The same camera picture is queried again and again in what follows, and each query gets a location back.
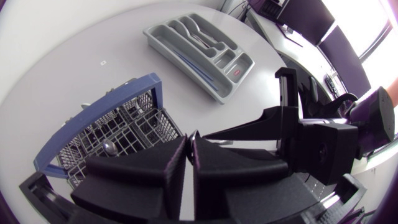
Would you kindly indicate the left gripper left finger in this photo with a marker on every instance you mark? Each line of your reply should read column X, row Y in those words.
column 133, row 174

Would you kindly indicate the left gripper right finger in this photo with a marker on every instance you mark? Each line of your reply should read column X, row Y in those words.
column 236, row 174

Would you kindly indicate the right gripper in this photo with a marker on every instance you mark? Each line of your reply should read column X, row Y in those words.
column 287, row 93

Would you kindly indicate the steel spoon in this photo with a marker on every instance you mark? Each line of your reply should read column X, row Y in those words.
column 110, row 147
column 195, row 134

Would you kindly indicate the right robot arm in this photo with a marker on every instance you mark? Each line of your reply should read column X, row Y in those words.
column 373, row 121

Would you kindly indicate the grey cutlery basket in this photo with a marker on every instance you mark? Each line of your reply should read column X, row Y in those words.
column 93, row 112

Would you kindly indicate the steel cutlery piece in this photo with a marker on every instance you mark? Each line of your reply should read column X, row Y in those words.
column 202, row 40

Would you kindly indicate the grey cutlery tray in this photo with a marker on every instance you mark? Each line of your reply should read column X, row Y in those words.
column 161, row 34

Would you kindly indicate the blue plastic chopstick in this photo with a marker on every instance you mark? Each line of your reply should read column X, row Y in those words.
column 202, row 76
column 194, row 66

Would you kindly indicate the black office chair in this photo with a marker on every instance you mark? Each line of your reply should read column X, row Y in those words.
column 337, row 104

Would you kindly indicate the dark screen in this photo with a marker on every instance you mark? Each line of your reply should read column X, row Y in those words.
column 308, row 18
column 345, row 59

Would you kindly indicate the person's hand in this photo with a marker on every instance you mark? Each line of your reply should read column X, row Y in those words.
column 393, row 93

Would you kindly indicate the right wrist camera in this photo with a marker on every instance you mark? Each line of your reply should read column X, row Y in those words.
column 329, row 152

